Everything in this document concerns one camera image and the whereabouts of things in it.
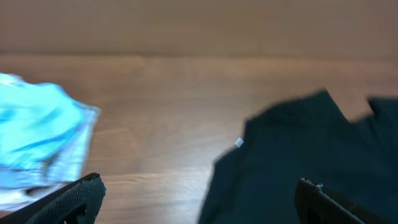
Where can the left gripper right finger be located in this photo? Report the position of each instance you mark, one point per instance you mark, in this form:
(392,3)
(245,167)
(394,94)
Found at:
(316,204)

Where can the black t-shirt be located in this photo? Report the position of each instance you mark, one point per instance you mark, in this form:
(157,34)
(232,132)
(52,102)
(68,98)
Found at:
(306,137)

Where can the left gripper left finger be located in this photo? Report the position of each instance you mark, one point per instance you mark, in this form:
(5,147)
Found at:
(76,203)

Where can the light blue crumpled shirt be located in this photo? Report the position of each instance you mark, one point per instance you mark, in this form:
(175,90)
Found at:
(36,121)

